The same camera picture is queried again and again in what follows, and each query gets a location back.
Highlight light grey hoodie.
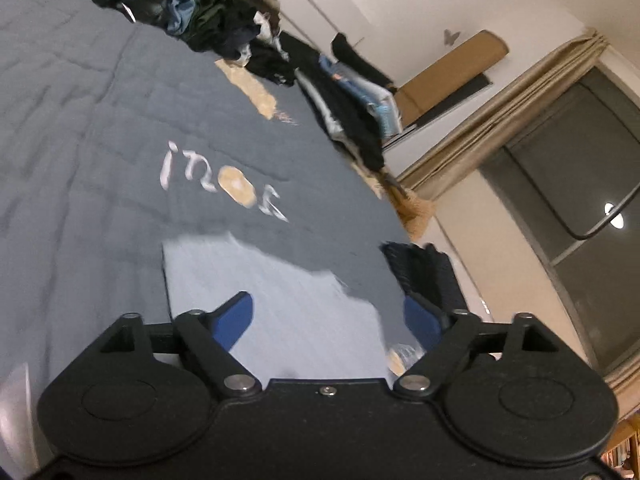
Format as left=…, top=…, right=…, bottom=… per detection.
left=163, top=234, right=392, bottom=382

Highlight stack of folded clothes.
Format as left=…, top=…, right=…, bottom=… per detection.
left=281, top=34, right=402, bottom=174

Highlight pile of unfolded dark clothes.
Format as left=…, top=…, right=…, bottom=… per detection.
left=91, top=0, right=295, bottom=87

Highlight dark dotted folded garment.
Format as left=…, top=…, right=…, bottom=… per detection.
left=381, top=243, right=469, bottom=313

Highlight beige curtain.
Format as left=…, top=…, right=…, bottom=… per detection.
left=398, top=28, right=610, bottom=200

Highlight dark window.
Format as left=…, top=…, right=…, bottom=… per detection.
left=480, top=68, right=639, bottom=375

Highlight grey quilted bedspread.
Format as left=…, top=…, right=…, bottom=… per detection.
left=0, top=0, right=426, bottom=476

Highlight brown cardboard box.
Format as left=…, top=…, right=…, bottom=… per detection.
left=395, top=30, right=509, bottom=129

